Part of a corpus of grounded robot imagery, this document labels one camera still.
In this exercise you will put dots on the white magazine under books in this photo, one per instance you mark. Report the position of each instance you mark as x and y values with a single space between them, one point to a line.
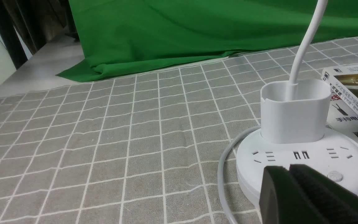
341 117

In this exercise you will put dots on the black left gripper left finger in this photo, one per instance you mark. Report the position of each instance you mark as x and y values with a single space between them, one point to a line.
282 200

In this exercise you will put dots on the grey checked tablecloth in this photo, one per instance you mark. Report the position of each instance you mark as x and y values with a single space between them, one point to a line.
138 149

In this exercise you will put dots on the green backdrop cloth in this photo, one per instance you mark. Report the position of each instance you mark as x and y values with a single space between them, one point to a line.
123 37

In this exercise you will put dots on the white desk lamp with sockets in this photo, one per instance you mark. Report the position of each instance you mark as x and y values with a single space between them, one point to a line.
293 130

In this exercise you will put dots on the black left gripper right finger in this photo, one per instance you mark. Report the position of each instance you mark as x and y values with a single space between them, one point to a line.
337 204

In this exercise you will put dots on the dark curtain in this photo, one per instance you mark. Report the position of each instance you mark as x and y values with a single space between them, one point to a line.
31 24

